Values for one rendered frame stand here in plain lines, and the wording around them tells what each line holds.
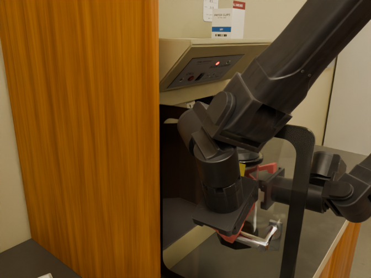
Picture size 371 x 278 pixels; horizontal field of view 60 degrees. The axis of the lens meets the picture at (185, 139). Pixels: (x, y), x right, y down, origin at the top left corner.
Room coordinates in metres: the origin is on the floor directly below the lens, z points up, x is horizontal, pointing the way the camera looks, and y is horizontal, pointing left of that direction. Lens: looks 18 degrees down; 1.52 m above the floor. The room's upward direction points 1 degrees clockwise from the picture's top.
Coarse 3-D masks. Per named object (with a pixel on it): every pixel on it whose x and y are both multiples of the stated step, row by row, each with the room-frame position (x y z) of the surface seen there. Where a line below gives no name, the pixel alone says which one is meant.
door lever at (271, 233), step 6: (270, 228) 0.47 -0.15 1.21; (276, 228) 0.46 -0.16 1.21; (240, 234) 0.45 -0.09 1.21; (246, 234) 0.45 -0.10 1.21; (270, 234) 0.45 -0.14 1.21; (276, 234) 0.46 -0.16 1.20; (240, 240) 0.44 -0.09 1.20; (246, 240) 0.44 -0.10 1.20; (252, 240) 0.43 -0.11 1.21; (258, 240) 0.43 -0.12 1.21; (264, 240) 0.43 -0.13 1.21; (270, 240) 0.44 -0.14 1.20; (252, 246) 0.43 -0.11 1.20; (258, 246) 0.43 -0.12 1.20; (264, 246) 0.42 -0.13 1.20
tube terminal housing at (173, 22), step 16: (160, 0) 0.65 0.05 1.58; (176, 0) 0.69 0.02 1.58; (192, 0) 0.73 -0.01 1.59; (224, 0) 0.83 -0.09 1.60; (160, 16) 0.65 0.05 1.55; (176, 16) 0.69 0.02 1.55; (192, 16) 0.73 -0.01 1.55; (160, 32) 0.65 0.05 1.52; (176, 32) 0.69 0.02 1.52; (192, 32) 0.73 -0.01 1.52; (208, 32) 0.78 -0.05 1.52; (224, 80) 0.85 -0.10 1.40; (160, 96) 0.65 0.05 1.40; (176, 96) 0.69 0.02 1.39; (192, 96) 0.74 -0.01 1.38; (208, 96) 0.79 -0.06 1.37
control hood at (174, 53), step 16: (160, 48) 0.58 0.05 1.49; (176, 48) 0.56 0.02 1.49; (192, 48) 0.55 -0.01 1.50; (208, 48) 0.59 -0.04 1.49; (224, 48) 0.63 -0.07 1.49; (240, 48) 0.69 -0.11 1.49; (256, 48) 0.75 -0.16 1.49; (160, 64) 0.58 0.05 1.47; (176, 64) 0.57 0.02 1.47; (240, 64) 0.77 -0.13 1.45; (160, 80) 0.58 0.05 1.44
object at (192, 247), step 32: (160, 128) 0.59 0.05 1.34; (288, 128) 0.46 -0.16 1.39; (160, 160) 0.60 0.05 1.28; (192, 160) 0.55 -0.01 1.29; (256, 160) 0.49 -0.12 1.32; (288, 160) 0.46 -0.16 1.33; (160, 192) 0.60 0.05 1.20; (192, 192) 0.55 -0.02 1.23; (256, 192) 0.49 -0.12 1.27; (288, 192) 0.46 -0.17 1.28; (160, 224) 0.60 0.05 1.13; (192, 224) 0.55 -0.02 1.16; (256, 224) 0.48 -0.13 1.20; (288, 224) 0.45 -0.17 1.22; (192, 256) 0.55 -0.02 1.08; (224, 256) 0.51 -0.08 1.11; (256, 256) 0.48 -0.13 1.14; (288, 256) 0.45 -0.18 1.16
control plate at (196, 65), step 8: (216, 56) 0.64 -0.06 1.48; (224, 56) 0.67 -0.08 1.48; (232, 56) 0.70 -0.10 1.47; (240, 56) 0.72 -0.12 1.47; (192, 64) 0.60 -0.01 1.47; (200, 64) 0.62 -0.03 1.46; (208, 64) 0.65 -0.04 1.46; (224, 64) 0.70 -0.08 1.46; (232, 64) 0.74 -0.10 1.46; (184, 72) 0.61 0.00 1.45; (192, 72) 0.63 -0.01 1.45; (200, 72) 0.66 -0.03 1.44; (208, 72) 0.68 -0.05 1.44; (216, 72) 0.72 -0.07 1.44; (224, 72) 0.75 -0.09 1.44; (176, 80) 0.61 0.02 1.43; (184, 80) 0.64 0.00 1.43; (192, 80) 0.66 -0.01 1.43; (200, 80) 0.69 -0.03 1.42; (208, 80) 0.72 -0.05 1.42
